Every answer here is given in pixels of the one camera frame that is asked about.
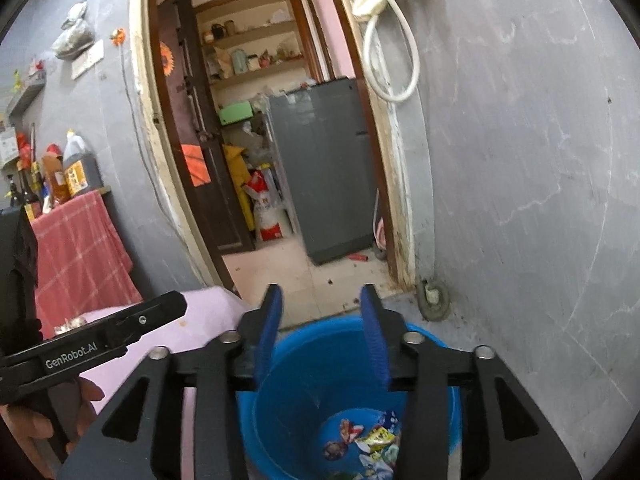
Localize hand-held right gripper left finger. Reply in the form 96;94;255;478
57;284;284;480

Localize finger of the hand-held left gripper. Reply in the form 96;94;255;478
107;290;188;356

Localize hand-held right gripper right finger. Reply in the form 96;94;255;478
360;284;583;480

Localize blue plastic bucket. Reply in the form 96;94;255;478
235;316;463;480

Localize blue snack bag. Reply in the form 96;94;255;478
357;452;401;478

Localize person's left hand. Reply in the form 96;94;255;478
0;377;106;478

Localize grey round floor drain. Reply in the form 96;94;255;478
416;280;452;322

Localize pink checked cloth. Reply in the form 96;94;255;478
32;191;143;338

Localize small dark glass bottle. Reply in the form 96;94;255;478
6;174;25;207

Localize dark bottle with red cap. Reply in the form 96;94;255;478
20;160;43;211

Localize white red sack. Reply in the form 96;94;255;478
243;167;283;242

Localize orange sauce bottle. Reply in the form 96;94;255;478
41;145;71;206

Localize large dark oil jug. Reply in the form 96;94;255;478
62;130;103;197

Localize orange door sticker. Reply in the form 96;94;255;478
180;145;211;186

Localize yellow plastic bag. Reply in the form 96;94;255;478
222;145;254;231

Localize grey refrigerator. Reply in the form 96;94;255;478
268;77;381;266

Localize brown wooden door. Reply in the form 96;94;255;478
157;0;256;253

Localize green box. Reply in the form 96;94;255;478
219;101;253;125

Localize hanging plastic bags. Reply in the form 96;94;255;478
51;2;96;59

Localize grey wall shelf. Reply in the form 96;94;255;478
6;70;47;117

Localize white wall socket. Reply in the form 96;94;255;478
71;40;105;80

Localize white cable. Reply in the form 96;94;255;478
364;0;421;103

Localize wooden wall shelves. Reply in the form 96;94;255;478
195;0;321;91

